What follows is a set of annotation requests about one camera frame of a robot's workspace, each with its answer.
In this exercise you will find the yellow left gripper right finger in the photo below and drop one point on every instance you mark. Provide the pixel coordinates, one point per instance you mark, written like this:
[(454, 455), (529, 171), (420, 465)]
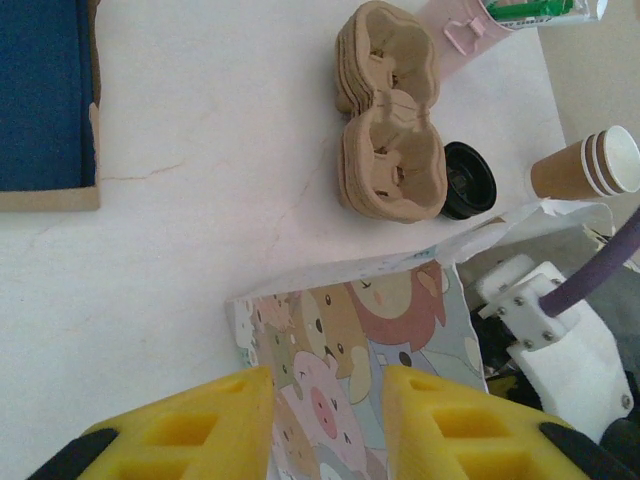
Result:
[(475, 440)]

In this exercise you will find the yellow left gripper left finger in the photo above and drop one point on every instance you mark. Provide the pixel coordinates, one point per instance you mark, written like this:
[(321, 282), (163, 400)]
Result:
[(175, 435)]

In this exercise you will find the white printed paper bag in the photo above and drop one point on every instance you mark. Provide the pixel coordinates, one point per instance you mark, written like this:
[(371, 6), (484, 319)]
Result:
[(400, 325)]

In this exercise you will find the brown pulp cup carrier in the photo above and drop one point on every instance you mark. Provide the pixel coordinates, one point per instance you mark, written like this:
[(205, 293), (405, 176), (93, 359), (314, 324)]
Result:
[(410, 165)]

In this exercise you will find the blue paper napkin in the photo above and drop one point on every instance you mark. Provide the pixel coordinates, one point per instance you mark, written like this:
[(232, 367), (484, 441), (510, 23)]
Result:
[(40, 100)]

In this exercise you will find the brown paper coffee cup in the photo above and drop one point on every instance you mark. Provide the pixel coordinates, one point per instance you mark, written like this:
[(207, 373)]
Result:
[(560, 172), (625, 160), (597, 165)]

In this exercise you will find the black plastic lid stack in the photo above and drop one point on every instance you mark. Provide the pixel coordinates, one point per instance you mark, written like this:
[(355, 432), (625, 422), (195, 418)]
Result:
[(470, 175)]

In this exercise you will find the brown pulp carrier stack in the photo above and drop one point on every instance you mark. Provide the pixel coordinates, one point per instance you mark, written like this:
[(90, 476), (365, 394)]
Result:
[(348, 175)]

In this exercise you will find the brown cardboard tray box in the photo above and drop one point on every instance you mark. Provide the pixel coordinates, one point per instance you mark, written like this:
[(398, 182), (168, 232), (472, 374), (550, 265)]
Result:
[(50, 200)]

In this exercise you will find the pink straw holder cup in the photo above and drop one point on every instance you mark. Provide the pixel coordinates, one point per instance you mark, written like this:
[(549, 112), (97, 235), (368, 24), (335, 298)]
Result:
[(435, 15)]

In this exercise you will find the green wrapped drinking straw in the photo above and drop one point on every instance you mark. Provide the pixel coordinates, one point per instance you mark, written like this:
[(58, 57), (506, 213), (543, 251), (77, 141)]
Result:
[(530, 9)]

